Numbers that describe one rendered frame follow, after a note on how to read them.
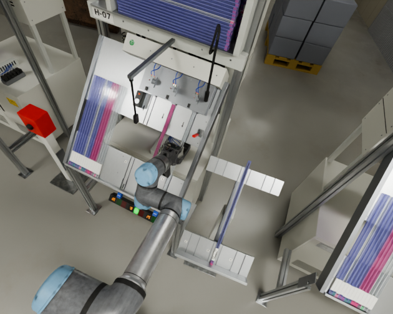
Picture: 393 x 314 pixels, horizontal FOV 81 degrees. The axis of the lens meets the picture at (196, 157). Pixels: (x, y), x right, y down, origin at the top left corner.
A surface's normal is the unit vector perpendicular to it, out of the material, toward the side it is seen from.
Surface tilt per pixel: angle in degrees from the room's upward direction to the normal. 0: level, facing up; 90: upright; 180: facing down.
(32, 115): 0
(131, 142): 0
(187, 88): 47
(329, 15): 90
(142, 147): 0
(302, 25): 90
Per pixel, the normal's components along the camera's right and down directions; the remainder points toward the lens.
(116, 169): -0.22, 0.11
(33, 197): 0.12, -0.59
